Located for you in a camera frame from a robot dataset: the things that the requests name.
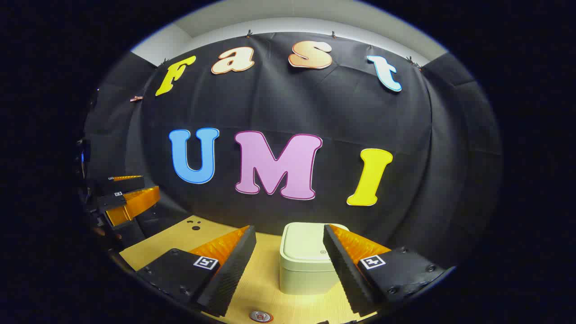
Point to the red pop can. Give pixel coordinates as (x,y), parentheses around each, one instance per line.
(261,316)

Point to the green desktop garbage bin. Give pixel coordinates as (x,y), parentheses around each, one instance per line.
(301,270)

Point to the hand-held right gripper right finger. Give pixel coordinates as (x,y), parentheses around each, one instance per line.
(346,274)

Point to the copper backdrop clip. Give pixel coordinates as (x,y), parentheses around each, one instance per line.
(136,98)

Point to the black backdrop cloth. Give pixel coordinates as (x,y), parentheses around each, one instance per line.
(315,108)

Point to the wooden desktop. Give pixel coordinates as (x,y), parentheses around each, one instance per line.
(265,279)

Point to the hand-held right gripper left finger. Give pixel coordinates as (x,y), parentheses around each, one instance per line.
(234,270)

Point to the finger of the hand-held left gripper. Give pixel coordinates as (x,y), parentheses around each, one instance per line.
(123,185)
(135,204)

